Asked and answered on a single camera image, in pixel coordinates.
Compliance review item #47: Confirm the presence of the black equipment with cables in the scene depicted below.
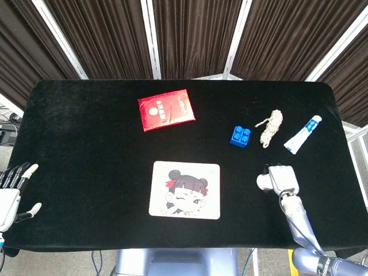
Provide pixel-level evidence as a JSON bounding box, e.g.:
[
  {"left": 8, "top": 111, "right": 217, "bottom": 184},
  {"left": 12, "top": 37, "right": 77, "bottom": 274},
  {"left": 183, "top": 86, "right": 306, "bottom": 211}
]
[{"left": 0, "top": 105, "right": 24, "bottom": 149}]

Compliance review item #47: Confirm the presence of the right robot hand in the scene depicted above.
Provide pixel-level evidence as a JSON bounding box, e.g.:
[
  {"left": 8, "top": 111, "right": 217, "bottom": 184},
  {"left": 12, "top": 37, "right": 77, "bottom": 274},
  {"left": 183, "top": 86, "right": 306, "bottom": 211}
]
[{"left": 263, "top": 163, "right": 300, "bottom": 197}]

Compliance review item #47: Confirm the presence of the black table cloth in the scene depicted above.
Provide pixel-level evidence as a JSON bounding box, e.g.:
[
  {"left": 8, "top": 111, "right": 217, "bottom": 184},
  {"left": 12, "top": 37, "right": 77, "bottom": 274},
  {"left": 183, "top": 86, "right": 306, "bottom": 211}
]
[{"left": 2, "top": 79, "right": 368, "bottom": 259}]

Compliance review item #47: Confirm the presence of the grey robot torso base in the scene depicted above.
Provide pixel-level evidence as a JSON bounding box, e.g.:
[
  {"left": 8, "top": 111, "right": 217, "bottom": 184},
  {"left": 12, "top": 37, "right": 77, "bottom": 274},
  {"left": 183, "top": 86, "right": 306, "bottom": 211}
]
[{"left": 113, "top": 248, "right": 240, "bottom": 276}]

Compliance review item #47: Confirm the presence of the yellow floor tape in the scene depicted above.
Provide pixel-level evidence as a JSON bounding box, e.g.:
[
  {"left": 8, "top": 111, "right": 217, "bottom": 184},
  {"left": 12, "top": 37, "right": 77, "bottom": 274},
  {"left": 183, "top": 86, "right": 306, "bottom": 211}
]
[{"left": 287, "top": 249, "right": 298, "bottom": 273}]

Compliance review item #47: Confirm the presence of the blue cable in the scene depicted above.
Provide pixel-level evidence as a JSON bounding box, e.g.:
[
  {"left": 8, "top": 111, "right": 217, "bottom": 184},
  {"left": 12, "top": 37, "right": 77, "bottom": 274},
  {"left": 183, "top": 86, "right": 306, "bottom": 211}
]
[{"left": 91, "top": 250, "right": 104, "bottom": 276}]

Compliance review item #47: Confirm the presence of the white metal frame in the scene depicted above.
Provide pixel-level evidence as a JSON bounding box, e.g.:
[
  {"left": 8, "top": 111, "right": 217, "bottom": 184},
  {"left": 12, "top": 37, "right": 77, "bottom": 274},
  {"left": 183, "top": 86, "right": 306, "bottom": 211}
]
[{"left": 0, "top": 0, "right": 368, "bottom": 202}]

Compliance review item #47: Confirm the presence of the red packet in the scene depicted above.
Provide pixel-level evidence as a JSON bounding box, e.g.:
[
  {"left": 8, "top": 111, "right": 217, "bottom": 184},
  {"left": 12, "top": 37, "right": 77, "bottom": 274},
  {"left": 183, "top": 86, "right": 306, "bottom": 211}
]
[{"left": 137, "top": 89, "right": 196, "bottom": 132}]

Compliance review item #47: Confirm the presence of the brown curtain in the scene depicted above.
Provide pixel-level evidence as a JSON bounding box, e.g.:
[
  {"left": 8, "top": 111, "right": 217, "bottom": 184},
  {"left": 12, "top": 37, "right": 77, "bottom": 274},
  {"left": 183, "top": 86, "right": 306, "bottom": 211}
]
[{"left": 0, "top": 0, "right": 368, "bottom": 127}]

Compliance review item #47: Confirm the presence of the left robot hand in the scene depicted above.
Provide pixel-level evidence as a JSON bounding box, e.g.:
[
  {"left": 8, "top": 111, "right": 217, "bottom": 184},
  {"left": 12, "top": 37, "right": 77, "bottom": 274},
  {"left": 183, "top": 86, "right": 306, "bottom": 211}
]
[{"left": 0, "top": 162, "right": 43, "bottom": 233}]

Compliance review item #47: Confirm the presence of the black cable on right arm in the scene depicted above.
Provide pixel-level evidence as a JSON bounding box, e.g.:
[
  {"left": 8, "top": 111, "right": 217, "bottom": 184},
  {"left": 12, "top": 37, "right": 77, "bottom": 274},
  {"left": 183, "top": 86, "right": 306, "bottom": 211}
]
[{"left": 278, "top": 188, "right": 326, "bottom": 256}]

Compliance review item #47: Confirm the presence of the blue building block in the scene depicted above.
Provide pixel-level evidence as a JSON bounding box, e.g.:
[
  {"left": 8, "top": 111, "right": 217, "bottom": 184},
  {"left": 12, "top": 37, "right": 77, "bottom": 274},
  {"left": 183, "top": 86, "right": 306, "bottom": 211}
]
[{"left": 229, "top": 125, "right": 251, "bottom": 149}]

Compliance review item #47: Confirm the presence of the white blue tube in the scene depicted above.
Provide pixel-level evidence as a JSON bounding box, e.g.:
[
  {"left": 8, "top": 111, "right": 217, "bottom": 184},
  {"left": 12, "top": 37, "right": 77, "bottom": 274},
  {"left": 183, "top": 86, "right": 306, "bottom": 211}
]
[{"left": 283, "top": 114, "right": 323, "bottom": 155}]

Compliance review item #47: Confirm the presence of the beige rope bundle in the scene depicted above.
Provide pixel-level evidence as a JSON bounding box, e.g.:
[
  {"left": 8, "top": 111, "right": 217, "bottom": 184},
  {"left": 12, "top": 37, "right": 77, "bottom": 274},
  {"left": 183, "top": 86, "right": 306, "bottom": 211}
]
[{"left": 254, "top": 109, "right": 283, "bottom": 149}]

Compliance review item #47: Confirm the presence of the cartoon girl mouse pad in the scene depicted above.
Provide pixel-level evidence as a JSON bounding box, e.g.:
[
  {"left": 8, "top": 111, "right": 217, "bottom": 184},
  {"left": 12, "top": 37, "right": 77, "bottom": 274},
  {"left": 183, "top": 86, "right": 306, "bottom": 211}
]
[{"left": 148, "top": 160, "right": 221, "bottom": 220}]

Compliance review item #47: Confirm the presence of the white computer mouse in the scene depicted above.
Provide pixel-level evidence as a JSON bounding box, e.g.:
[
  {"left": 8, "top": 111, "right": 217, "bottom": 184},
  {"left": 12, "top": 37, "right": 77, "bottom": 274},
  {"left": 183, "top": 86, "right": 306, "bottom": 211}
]
[{"left": 256, "top": 173, "right": 273, "bottom": 191}]

